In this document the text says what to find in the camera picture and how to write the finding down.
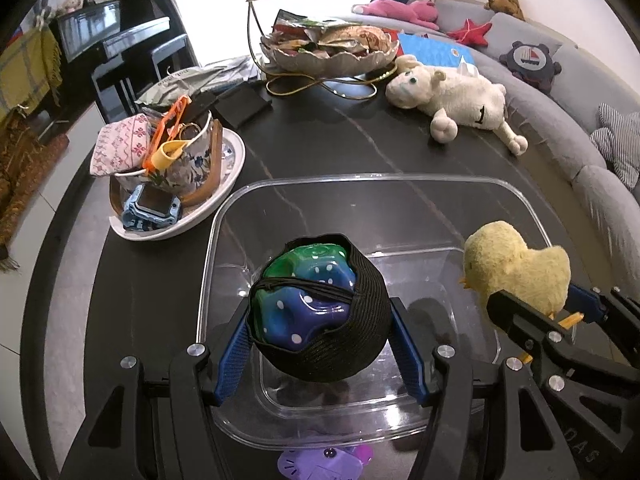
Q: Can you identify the yellow chick plush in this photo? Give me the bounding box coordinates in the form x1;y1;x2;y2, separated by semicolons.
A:
462;221;572;318

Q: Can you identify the silver foil bag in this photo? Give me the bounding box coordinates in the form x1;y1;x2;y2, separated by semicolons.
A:
135;57;261;106

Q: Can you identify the clear plastic storage box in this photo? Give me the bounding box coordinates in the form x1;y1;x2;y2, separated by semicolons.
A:
197;172;543;450

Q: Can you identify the black piano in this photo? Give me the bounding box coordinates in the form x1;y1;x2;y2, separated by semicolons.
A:
52;0;173;111

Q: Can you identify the white oval plate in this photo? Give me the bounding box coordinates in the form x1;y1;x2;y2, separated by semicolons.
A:
108;127;247;243

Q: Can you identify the pink plush toy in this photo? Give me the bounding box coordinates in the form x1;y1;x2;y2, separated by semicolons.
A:
351;0;441;31

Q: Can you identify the floral ceramic cup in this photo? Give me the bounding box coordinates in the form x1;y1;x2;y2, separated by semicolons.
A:
114;110;215;196

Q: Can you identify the black flat wallet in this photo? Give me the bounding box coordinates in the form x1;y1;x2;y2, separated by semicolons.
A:
212;82;273;128

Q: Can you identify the orange plastic clip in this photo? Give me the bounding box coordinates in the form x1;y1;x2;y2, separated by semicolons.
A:
142;96;192;171

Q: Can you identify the pink patterned pouch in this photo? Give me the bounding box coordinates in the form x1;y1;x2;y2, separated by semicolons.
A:
90;114;152;177

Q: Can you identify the brown patterned rug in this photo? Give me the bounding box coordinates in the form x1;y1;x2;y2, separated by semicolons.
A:
0;132;71;271

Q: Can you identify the grey sofa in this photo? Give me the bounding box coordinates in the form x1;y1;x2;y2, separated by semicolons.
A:
330;0;640;286

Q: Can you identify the small black box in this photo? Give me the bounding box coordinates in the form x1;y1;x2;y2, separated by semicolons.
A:
187;91;218;118

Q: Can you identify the spotted toy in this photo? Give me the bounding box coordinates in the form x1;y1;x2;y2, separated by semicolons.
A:
248;233;392;383

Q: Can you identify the purple plastic toy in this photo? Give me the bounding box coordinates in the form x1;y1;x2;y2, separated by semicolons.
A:
278;444;375;480

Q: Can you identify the blue smartwatch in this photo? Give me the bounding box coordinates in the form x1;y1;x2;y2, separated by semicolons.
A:
121;183;182;232

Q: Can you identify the pile of snack packets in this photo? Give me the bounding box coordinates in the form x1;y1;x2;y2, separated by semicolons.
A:
272;9;396;58

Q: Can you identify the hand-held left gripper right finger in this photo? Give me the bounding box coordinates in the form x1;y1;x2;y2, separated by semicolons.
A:
389;297;561;480

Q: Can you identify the blue book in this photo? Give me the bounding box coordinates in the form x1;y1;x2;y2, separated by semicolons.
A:
397;32;476;68

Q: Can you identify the black piano stool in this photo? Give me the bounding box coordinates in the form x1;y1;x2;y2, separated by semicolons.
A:
90;34;193;123

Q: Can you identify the brown wooden saucer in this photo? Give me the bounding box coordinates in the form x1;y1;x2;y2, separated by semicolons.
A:
111;121;224;211

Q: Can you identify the white leaf tiered dish stand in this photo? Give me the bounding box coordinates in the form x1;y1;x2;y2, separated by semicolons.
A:
223;0;401;100

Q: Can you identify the striped star cushion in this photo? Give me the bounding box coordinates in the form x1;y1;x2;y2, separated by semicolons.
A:
590;102;640;191

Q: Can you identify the black marble desktop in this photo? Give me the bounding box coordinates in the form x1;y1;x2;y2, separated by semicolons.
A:
20;57;626;480

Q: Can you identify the brown teddy bear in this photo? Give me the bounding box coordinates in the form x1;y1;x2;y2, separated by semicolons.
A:
484;0;526;21

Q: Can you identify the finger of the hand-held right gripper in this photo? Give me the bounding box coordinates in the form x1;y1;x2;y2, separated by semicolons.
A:
567;284;640;366
486;289;640;478

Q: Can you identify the yellow plaid blanket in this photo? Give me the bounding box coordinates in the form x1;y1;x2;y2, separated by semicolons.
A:
0;27;63;111

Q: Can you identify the red starfish plush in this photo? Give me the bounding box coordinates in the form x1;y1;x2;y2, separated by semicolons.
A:
446;18;493;48

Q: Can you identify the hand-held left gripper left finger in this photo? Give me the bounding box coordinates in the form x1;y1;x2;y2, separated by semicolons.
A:
60;305;251;480

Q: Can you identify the dark ship wheel cushion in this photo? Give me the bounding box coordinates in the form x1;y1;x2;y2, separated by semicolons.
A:
498;40;563;95

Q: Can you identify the yellow plastic scoop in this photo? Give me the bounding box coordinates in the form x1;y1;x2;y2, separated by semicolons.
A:
150;140;188;173

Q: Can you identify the white sheep plush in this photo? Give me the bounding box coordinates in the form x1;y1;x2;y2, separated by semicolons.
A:
385;54;529;157

